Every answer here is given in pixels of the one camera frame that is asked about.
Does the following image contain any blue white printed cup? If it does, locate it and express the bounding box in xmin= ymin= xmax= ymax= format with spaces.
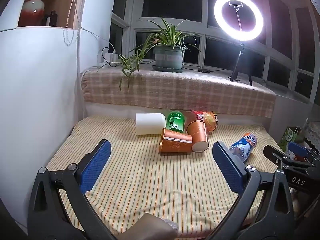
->
xmin=229 ymin=133 xmax=258 ymax=162

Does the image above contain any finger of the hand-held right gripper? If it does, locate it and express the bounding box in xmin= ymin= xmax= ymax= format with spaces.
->
xmin=287 ymin=141 xmax=320 ymax=163
xmin=263 ymin=145 xmax=316 ymax=171

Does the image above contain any red white vase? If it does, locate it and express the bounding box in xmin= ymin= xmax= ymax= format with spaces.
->
xmin=18 ymin=0 xmax=46 ymax=27

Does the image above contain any black tripod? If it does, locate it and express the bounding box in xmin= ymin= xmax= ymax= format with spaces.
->
xmin=229 ymin=42 xmax=253 ymax=86

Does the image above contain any orange cup white label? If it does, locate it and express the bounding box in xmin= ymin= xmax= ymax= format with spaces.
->
xmin=159 ymin=128 xmax=193 ymax=153

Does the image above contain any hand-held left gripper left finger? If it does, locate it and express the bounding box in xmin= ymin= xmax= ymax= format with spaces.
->
xmin=27 ymin=139 xmax=118 ymax=240

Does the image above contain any white lace cloth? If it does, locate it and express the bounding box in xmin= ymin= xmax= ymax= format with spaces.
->
xmin=303 ymin=122 xmax=320 ymax=153

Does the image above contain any green pot saucer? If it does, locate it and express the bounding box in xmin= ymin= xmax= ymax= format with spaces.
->
xmin=152 ymin=65 xmax=186 ymax=73

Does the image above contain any black cable with controller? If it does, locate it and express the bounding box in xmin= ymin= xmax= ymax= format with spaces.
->
xmin=185 ymin=65 xmax=235 ymax=74

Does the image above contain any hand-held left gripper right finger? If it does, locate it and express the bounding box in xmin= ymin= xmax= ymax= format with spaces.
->
xmin=205 ymin=141 xmax=295 ymax=240

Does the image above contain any green flower pot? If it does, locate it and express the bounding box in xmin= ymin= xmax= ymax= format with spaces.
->
xmin=153 ymin=44 xmax=187 ymax=69

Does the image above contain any spider plant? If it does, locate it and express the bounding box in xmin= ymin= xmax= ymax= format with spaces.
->
xmin=97 ymin=17 xmax=200 ymax=91

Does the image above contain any white window frame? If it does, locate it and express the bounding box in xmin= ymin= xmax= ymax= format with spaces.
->
xmin=110 ymin=0 xmax=320 ymax=104

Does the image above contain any yellow striped bed sheet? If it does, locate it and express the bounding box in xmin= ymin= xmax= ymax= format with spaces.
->
xmin=46 ymin=115 xmax=288 ymax=238

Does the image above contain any black bottle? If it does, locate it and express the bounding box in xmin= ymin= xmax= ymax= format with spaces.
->
xmin=44 ymin=10 xmax=58 ymax=27

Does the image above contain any white beaded cord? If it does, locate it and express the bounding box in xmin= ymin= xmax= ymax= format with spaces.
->
xmin=63 ymin=0 xmax=83 ymax=46

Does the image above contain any green packet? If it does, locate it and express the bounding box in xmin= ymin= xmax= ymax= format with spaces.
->
xmin=278 ymin=126 xmax=300 ymax=152

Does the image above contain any red orange printed cup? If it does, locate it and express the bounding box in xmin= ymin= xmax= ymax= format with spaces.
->
xmin=191 ymin=110 xmax=218 ymax=132

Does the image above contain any orange patterned cup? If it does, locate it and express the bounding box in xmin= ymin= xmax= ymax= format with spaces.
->
xmin=187 ymin=120 xmax=209 ymax=153

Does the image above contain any plaid cloth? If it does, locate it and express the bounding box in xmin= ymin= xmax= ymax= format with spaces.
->
xmin=81 ymin=67 xmax=276 ymax=118

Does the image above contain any ring light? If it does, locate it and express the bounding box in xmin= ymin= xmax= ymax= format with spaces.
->
xmin=214 ymin=0 xmax=264 ymax=42

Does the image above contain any white cabinet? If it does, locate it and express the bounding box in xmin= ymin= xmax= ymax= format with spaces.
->
xmin=0 ymin=0 xmax=87 ymax=230

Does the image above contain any white wall charger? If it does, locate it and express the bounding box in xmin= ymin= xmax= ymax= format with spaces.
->
xmin=101 ymin=46 xmax=119 ymax=63

